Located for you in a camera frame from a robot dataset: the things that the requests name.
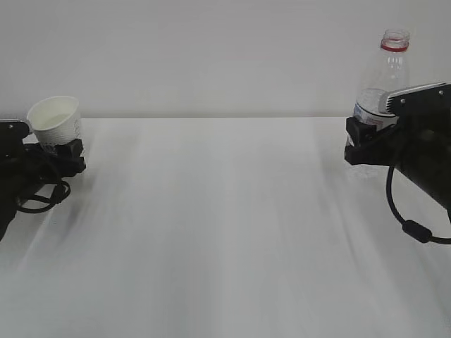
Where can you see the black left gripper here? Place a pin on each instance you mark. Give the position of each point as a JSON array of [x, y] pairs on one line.
[[36, 166]]

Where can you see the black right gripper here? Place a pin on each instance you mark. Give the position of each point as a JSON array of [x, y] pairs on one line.
[[393, 145]]

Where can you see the white paper cup green logo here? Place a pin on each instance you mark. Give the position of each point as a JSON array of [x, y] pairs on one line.
[[55, 121]]

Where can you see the clear water bottle red label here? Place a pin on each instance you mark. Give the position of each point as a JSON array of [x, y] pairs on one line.
[[387, 71]]

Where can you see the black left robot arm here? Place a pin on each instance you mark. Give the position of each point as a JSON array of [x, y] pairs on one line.
[[39, 198]]

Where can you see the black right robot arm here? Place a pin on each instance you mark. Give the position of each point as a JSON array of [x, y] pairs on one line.
[[418, 146]]

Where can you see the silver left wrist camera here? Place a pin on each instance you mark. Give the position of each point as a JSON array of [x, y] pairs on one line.
[[13, 133]]

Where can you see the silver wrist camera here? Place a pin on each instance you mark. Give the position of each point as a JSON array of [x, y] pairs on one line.
[[416, 100], [13, 133]]

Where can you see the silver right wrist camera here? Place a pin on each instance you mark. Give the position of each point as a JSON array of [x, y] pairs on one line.
[[416, 100]]

